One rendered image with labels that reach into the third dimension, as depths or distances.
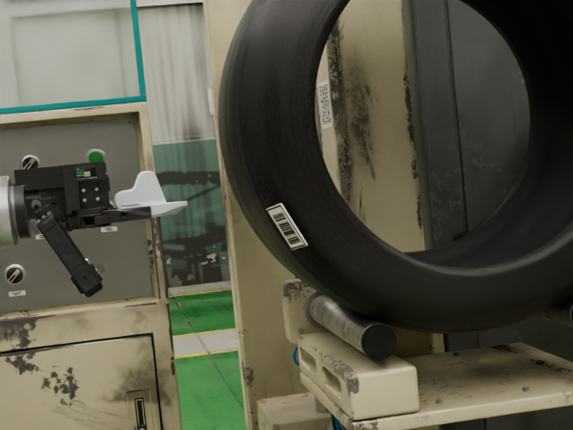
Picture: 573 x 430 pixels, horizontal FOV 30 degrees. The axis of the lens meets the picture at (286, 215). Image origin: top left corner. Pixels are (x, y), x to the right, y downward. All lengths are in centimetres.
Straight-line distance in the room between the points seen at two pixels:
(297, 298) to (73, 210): 46
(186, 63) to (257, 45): 934
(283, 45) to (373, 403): 45
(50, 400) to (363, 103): 80
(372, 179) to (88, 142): 59
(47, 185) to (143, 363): 72
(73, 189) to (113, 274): 71
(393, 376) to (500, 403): 15
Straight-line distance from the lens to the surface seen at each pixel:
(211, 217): 1055
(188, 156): 1052
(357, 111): 171
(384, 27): 173
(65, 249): 136
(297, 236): 129
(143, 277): 204
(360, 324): 138
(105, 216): 133
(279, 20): 130
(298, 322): 167
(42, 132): 204
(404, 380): 136
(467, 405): 140
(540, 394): 143
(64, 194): 136
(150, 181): 136
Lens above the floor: 114
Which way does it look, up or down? 3 degrees down
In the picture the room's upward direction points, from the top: 6 degrees counter-clockwise
